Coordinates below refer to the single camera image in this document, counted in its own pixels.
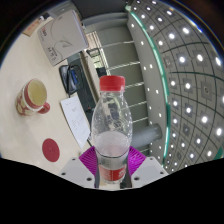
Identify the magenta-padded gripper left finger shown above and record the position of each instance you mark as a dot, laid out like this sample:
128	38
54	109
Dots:
87	161

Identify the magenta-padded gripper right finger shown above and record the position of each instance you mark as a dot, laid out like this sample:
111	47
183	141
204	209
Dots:
136	160

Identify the clear red-capped water bottle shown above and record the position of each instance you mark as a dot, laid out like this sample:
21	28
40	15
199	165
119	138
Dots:
111	146

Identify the flat round red coaster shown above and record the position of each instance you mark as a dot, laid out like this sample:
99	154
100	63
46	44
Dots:
51	150

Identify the white printed paper sheet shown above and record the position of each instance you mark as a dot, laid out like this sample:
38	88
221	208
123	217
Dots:
76	120

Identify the long curved conference desk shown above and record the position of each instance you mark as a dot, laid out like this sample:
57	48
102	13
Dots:
87	96

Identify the black desk phone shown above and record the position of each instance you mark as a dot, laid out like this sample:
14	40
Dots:
68	80

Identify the red flower-print mug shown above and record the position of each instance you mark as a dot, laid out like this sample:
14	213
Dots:
30	100

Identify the ceiling lights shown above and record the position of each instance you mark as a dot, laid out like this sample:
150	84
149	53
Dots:
186	83

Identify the white copy paper box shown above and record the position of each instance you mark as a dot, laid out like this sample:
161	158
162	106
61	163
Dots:
61	36

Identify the brown paper envelope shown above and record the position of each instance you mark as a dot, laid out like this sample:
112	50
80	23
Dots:
33	26

